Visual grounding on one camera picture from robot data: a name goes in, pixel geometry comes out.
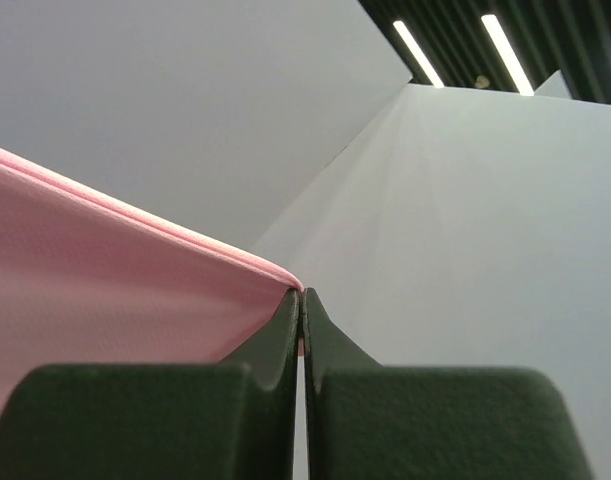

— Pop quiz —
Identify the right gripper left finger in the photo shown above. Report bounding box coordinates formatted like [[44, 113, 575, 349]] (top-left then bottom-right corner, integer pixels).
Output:
[[0, 290, 300, 479]]

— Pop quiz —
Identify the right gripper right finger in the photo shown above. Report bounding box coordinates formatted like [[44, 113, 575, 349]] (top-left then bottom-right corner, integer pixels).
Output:
[[301, 289, 593, 479]]

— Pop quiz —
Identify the ceiling light strip left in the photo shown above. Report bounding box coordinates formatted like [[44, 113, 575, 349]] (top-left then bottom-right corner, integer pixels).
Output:
[[393, 20, 445, 89]]

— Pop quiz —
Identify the ceiling light strip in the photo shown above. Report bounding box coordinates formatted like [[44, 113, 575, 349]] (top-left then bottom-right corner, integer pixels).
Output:
[[481, 14, 534, 96], [393, 20, 445, 89]]

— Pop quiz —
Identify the ceiling light strip right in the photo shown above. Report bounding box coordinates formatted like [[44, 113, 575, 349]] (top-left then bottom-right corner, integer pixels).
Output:
[[481, 14, 534, 96]]

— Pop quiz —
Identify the pink t-shirt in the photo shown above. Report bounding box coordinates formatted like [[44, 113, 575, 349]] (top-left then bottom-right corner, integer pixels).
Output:
[[0, 148, 301, 413]]

